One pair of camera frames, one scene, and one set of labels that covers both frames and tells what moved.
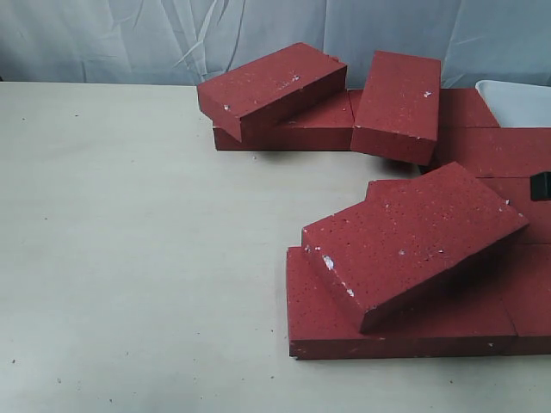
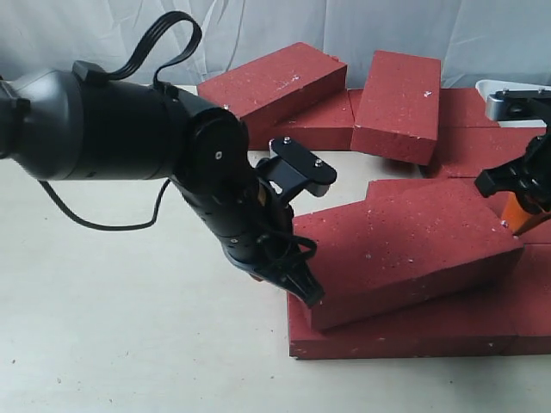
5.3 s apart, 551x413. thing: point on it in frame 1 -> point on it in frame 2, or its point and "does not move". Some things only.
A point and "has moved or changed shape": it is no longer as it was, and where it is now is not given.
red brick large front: [411, 227] has moved or changed shape
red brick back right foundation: [465, 107] does not move
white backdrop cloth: [182, 42] does not move
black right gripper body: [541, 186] -> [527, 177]
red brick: [399, 114] does not move
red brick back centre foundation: [355, 97] does not move
